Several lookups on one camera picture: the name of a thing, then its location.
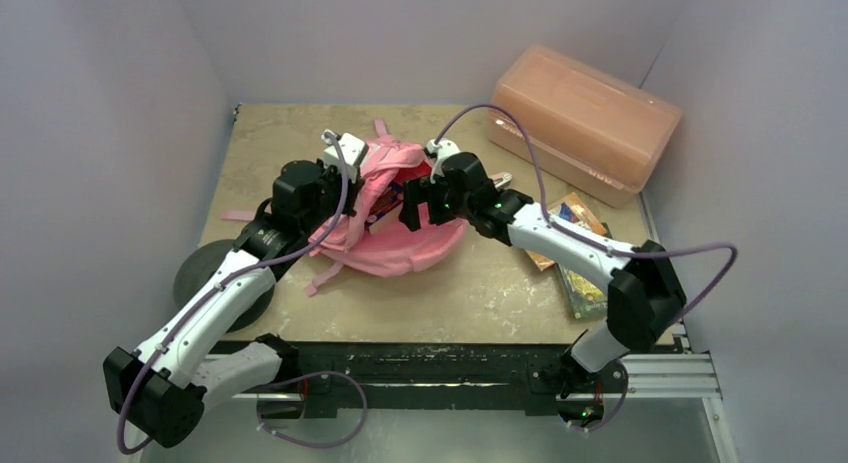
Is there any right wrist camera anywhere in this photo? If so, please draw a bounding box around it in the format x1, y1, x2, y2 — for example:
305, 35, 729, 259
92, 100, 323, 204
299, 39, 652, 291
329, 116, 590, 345
424, 139, 461, 183

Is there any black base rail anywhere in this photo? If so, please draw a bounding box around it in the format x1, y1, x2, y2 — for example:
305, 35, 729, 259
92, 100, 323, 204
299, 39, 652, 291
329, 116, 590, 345
198, 340, 723, 422

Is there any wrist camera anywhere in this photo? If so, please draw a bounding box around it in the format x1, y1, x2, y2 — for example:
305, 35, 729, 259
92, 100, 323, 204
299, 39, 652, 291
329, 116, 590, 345
424, 139, 461, 183
321, 129, 369, 182

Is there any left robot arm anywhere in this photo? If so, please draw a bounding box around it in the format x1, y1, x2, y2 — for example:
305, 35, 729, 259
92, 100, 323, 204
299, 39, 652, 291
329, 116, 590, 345
103, 157, 361, 456

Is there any blue treehouse book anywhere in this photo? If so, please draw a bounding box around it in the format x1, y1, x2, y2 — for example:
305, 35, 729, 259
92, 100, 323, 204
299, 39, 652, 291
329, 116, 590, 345
364, 182, 404, 231

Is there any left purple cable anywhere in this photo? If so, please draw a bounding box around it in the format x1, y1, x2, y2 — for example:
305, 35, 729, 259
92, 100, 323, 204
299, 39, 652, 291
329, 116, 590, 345
116, 132, 351, 456

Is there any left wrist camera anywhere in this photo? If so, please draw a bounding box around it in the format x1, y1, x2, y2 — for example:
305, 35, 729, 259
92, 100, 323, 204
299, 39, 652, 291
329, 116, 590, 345
321, 129, 369, 182

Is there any pink mini stapler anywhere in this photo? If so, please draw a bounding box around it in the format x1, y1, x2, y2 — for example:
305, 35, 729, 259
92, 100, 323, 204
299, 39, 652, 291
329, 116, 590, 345
491, 172, 513, 189

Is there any orange plastic storage box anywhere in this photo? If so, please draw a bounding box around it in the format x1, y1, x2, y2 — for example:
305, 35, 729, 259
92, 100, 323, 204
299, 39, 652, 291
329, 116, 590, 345
487, 45, 683, 207

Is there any grey tape roll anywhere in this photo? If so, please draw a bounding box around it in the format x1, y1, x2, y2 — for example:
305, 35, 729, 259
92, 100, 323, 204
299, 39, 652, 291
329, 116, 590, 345
172, 239, 274, 334

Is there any green book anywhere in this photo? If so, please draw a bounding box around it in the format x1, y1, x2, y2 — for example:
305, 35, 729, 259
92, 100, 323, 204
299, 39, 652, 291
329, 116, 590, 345
557, 265, 607, 320

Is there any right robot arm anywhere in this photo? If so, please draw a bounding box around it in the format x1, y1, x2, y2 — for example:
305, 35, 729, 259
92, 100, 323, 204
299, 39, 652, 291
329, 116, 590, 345
399, 152, 686, 390

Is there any orange book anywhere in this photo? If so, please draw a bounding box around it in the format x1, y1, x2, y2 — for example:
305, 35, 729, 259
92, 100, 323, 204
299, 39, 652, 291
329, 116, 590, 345
549, 192, 611, 236

